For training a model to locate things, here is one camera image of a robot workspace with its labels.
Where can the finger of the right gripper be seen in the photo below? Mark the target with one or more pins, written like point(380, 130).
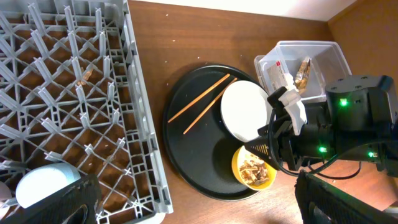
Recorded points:
point(260, 148)

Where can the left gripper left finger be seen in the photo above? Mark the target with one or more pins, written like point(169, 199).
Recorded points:
point(75, 203)

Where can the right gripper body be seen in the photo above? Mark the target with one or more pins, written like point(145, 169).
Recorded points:
point(315, 142)

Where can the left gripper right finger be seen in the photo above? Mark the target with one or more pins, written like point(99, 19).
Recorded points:
point(320, 202)

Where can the brown food scraps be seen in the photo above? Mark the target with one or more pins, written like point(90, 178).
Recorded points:
point(253, 170)

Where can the yellow bowl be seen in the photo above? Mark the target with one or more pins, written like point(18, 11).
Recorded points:
point(236, 162)

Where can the grey round plate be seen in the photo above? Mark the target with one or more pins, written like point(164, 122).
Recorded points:
point(245, 109)

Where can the blue plastic cup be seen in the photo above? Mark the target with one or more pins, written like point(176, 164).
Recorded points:
point(44, 181)

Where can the brown gold snack wrapper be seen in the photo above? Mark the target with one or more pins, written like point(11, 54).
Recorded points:
point(302, 76)

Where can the wooden chopstick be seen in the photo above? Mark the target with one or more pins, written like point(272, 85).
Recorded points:
point(199, 97)
point(208, 107)

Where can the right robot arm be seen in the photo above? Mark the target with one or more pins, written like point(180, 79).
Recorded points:
point(356, 122)

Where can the clear plastic waste bin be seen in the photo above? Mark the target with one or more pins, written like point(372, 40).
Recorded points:
point(279, 67)

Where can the grey plastic dishwasher rack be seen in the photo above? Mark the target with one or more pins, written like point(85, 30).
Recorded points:
point(73, 92)

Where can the round black serving tray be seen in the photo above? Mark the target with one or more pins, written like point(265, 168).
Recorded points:
point(204, 155)

